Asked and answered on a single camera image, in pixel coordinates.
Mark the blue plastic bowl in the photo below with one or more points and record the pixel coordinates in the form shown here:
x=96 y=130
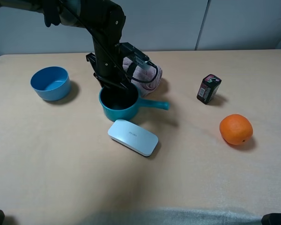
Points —
x=51 y=83

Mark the black base corner right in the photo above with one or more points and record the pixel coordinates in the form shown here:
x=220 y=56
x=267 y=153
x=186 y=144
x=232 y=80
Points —
x=271 y=219

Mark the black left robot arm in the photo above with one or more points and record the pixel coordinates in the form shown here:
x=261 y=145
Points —
x=103 y=19

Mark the pink rolled towel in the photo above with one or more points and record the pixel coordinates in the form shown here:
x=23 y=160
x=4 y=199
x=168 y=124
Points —
x=143 y=75

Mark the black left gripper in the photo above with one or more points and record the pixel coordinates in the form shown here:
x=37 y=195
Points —
x=107 y=63

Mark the orange fruit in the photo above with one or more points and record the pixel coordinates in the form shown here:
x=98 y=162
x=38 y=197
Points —
x=235 y=129

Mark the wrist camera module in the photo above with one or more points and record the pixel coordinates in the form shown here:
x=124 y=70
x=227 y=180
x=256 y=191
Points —
x=129 y=51

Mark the teal saucepan with handle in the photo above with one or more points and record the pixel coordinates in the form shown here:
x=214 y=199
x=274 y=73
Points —
x=125 y=103

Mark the white glasses case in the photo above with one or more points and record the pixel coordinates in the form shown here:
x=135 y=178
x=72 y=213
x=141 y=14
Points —
x=133 y=136

